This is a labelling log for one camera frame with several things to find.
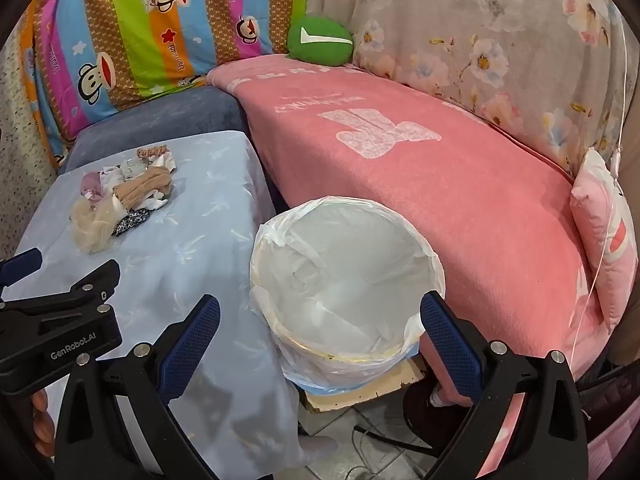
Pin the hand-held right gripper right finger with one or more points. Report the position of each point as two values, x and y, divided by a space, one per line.
450 345

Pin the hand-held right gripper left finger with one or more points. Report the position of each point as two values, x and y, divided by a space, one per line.
192 345

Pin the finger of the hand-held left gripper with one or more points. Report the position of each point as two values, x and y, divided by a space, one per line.
22 264
75 292

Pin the black white patterned scrunchie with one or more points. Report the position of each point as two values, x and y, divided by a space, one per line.
131 220

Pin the tan scrunchie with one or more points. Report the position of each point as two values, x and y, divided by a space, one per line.
145 186

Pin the pale green packet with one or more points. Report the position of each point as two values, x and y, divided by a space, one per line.
129 165

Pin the trash bin with plastic liner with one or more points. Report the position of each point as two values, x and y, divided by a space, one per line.
340 245

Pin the white packet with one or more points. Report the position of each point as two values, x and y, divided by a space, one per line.
161 164

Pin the brown pink scrunchie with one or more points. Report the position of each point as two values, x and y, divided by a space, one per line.
152 151

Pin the person's left hand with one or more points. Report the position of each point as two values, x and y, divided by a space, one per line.
42 422

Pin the dark maroon object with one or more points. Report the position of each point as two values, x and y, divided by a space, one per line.
425 412

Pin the wooden board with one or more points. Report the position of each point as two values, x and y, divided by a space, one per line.
350 397

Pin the light blue tablecloth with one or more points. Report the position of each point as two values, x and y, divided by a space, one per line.
200 220

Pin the pink blanket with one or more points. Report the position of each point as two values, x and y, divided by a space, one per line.
425 185

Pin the pink pillow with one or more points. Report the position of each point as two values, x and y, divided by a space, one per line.
605 230

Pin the pink quilted cloth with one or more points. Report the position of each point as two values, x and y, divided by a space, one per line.
617 442

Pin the blue-grey sofa cushion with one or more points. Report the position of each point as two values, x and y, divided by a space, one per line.
175 115

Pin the colourful monkey print pillow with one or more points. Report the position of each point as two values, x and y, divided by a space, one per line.
125 35

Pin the grey floral blanket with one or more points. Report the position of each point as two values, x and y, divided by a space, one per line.
450 35

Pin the green round cushion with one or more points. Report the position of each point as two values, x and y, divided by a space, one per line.
310 52

